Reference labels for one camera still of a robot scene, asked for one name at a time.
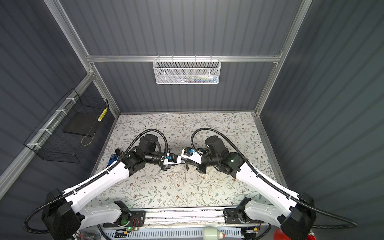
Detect metal perforated ring disc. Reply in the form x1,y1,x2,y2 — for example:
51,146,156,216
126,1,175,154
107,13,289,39
184,164,189,183

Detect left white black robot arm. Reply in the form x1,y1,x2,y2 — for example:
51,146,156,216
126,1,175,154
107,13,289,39
23,129,182,240

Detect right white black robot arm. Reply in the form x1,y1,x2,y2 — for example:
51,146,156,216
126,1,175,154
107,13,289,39
182,128,358,240

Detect blue black tool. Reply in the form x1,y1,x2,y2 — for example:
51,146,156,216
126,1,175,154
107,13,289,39
107,148,125,168

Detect white cylinder canister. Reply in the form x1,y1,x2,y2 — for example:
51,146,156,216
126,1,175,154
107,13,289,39
203,227,225,240

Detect yellow marker in basket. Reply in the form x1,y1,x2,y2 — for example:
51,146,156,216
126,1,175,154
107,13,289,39
97,107,109,122

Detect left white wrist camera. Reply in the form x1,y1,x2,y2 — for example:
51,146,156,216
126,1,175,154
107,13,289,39
163,153,182,165

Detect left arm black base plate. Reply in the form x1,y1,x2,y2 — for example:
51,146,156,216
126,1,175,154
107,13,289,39
103,211,146,229

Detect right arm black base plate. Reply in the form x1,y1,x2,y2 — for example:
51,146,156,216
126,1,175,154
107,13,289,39
223,208,264,225

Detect white slotted cable duct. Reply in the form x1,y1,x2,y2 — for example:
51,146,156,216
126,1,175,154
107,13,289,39
104,227,245,240

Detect white mesh wall basket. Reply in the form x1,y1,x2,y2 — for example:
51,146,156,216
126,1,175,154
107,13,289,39
153,58,222,85

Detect black wire wall basket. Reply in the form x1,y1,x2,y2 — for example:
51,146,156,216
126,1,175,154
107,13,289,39
24,91,109,164

